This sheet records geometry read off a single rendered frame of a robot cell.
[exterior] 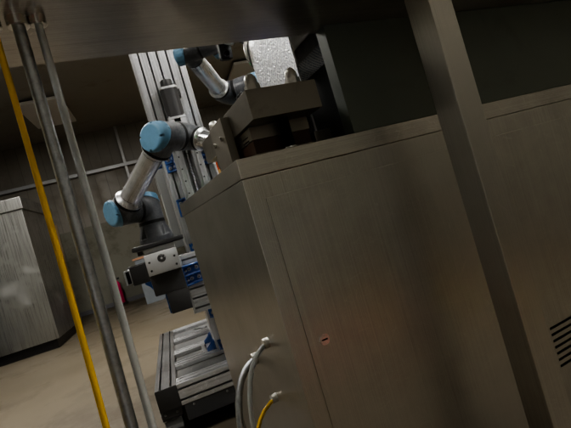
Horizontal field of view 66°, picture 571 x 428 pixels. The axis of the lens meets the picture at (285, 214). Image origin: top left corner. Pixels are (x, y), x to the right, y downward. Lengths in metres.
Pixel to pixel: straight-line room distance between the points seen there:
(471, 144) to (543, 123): 0.50
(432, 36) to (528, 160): 0.50
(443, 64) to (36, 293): 5.63
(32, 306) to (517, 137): 5.60
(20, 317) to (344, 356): 5.48
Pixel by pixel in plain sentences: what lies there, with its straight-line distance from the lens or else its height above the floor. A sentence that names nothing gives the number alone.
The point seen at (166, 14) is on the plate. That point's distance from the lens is 0.81.
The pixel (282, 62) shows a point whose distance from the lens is 1.17.
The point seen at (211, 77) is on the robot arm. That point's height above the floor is 1.43.
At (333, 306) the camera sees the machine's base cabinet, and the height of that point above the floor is 0.57.
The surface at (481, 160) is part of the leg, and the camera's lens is 0.91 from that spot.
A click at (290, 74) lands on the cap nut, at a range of 0.98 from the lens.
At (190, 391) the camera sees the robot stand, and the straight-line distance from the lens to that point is 2.01.
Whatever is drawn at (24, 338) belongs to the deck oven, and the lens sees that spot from 6.20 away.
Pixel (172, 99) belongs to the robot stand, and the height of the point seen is 1.46.
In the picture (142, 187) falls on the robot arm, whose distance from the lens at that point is 1.89.
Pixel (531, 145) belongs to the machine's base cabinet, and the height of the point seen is 0.77.
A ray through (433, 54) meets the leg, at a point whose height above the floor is 0.99.
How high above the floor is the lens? 0.77
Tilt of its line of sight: level
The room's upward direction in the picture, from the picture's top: 16 degrees counter-clockwise
